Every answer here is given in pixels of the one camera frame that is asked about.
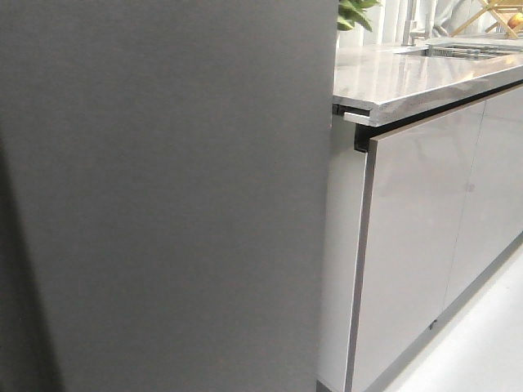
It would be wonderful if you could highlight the glossy grey right cabinet door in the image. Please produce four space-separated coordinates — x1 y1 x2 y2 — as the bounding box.
444 87 522 307

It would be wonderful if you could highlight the wooden dish rack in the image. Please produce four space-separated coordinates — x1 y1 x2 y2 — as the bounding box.
449 0 522 39

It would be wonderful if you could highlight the steel kitchen sink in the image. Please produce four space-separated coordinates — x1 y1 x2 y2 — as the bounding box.
393 40 522 61

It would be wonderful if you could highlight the glossy grey left cabinet door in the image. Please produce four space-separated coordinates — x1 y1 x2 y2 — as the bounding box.
346 102 485 391

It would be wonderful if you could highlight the green potted plant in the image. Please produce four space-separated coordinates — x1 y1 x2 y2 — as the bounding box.
337 0 382 32

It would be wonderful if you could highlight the glossy grey cabinet door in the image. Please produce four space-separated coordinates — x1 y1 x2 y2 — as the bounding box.
444 87 522 307
346 102 485 391

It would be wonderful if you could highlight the white cabinet side panel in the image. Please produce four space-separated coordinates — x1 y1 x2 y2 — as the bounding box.
316 115 366 391

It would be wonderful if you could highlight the steel sink faucet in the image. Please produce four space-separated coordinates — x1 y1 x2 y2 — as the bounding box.
401 0 433 47

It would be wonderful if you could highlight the grey kitchen countertop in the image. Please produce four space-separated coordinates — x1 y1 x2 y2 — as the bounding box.
333 36 522 127

